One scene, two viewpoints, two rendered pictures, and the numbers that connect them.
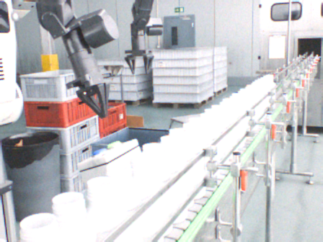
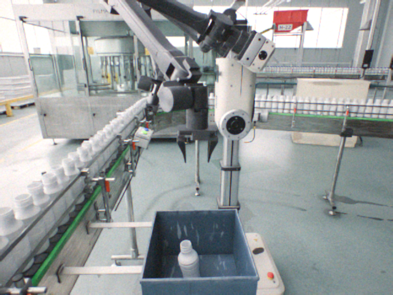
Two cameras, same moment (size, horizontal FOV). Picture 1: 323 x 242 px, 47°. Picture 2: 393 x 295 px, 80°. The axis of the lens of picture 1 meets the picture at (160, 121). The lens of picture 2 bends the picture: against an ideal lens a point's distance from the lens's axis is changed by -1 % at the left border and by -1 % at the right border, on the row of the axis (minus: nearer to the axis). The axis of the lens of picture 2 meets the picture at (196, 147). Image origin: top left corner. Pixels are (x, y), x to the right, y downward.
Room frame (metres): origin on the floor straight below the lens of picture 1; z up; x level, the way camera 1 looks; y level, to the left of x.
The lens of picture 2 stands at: (2.09, -0.20, 1.48)
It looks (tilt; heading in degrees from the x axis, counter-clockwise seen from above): 20 degrees down; 154
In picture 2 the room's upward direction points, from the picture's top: straight up
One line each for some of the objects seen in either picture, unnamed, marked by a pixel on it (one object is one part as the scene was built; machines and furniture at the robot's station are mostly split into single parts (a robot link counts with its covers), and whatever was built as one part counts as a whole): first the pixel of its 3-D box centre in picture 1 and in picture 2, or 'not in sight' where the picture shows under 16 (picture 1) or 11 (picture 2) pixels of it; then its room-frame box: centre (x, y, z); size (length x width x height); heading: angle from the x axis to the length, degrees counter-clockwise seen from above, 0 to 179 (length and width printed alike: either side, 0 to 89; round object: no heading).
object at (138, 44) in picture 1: (138, 45); (197, 120); (1.54, 0.08, 1.33); 0.10 x 0.07 x 0.07; 66
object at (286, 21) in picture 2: not in sight; (284, 65); (-3.40, 5.43, 1.40); 0.92 x 0.72 x 2.80; 47
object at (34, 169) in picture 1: (34, 176); not in sight; (2.83, 1.03, 0.32); 0.45 x 0.45 x 0.64
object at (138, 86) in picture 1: (130, 79); not in sight; (8.73, 0.69, 0.50); 1.23 x 1.05 x 1.00; 154
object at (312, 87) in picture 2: not in sight; (325, 111); (-0.88, 4.06, 0.59); 1.10 x 0.62 x 1.18; 47
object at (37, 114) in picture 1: (63, 108); not in sight; (3.38, 0.89, 0.78); 0.61 x 0.41 x 0.22; 162
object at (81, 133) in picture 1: (65, 132); not in sight; (3.37, 0.89, 0.55); 0.61 x 0.41 x 0.22; 162
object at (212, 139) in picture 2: (135, 63); (203, 145); (1.55, 0.09, 1.26); 0.07 x 0.07 x 0.09; 66
